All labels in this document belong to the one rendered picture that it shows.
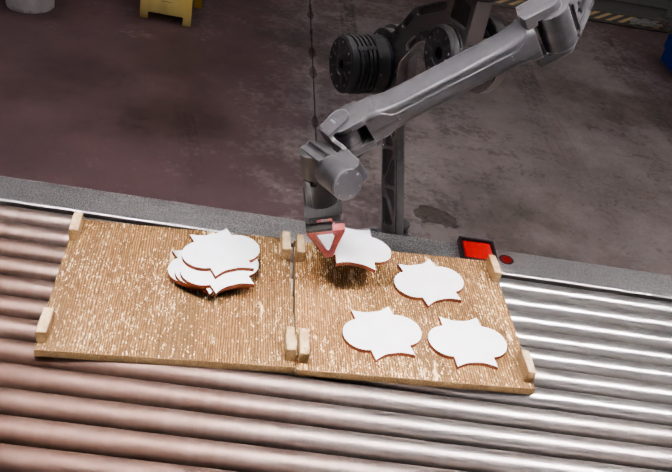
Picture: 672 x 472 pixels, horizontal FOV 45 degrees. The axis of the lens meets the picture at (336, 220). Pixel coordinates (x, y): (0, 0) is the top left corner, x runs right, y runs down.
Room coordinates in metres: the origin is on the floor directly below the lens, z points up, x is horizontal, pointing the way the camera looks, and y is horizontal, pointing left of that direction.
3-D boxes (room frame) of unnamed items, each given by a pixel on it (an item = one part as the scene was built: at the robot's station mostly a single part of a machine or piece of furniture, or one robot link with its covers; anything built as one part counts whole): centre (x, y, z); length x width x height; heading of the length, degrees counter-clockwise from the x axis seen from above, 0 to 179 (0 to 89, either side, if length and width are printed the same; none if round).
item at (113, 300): (1.08, 0.25, 0.93); 0.41 x 0.35 x 0.02; 101
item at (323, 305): (1.16, -0.16, 0.93); 0.41 x 0.35 x 0.02; 100
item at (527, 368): (1.06, -0.37, 0.95); 0.06 x 0.02 x 0.03; 10
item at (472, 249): (1.40, -0.30, 0.92); 0.06 x 0.06 x 0.01; 6
